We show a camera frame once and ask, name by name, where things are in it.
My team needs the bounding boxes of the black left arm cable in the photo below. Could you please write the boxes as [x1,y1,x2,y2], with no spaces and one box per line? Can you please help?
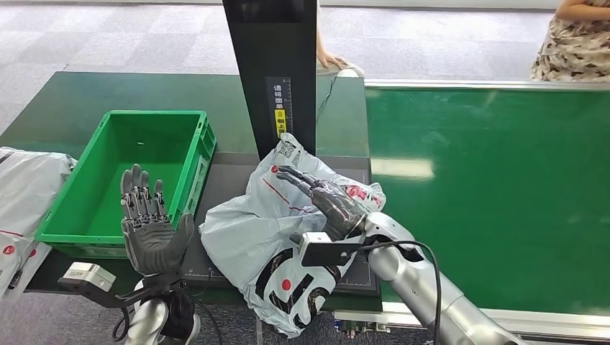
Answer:
[111,300,225,345]

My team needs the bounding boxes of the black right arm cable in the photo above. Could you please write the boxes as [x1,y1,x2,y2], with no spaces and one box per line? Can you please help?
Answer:
[357,240,442,345]

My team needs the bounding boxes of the white mailer bag red logo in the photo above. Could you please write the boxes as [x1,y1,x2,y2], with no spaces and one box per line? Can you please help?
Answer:
[0,231,53,302]

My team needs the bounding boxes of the grey plastic mailer bag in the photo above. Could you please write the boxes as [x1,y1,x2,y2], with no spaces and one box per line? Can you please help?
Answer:
[0,147,77,267]

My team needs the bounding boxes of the dark green table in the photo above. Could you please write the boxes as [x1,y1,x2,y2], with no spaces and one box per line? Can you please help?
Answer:
[0,71,382,313]

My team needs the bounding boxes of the green conveyor belt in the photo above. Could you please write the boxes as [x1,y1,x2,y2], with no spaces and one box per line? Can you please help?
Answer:
[364,88,610,316]

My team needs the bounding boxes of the green plastic crate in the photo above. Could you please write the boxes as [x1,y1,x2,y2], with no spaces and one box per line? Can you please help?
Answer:
[34,110,218,260]

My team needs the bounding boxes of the black yellow ruler label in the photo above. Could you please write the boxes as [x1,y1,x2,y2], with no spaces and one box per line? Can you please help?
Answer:
[265,75,293,140]

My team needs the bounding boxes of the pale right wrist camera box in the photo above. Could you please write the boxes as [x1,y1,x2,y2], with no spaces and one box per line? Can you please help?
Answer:
[296,231,368,267]

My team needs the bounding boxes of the black scanner base plate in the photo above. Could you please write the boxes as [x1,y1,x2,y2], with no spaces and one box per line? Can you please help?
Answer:
[183,152,381,296]

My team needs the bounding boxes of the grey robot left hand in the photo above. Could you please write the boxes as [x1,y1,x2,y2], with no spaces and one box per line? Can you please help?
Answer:
[119,163,196,278]

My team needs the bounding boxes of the grey package with black print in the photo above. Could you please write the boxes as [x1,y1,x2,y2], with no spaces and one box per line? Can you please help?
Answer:
[199,132,387,339]

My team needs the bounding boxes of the person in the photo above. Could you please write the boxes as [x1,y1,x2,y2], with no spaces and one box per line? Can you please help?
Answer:
[316,0,350,70]
[529,0,610,83]

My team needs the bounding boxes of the white rounded object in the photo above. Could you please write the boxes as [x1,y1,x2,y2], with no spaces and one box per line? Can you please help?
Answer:
[317,63,366,80]

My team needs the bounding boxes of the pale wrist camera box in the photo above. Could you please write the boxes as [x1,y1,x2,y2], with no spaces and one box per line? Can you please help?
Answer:
[296,231,368,267]
[58,262,118,296]

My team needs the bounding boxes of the black scanner column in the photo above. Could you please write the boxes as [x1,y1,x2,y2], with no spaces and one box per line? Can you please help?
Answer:
[222,0,319,160]

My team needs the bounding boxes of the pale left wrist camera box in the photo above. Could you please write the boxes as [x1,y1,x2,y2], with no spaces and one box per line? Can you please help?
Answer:
[58,262,118,296]

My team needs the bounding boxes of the thin black table cable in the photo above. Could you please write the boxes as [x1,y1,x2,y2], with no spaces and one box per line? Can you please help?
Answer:
[316,75,338,122]

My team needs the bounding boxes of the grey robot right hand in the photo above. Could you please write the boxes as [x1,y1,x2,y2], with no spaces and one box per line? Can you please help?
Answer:
[275,165,369,242]

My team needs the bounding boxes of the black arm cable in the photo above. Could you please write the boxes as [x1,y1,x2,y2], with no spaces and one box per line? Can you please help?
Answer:
[111,300,225,345]
[357,240,442,345]

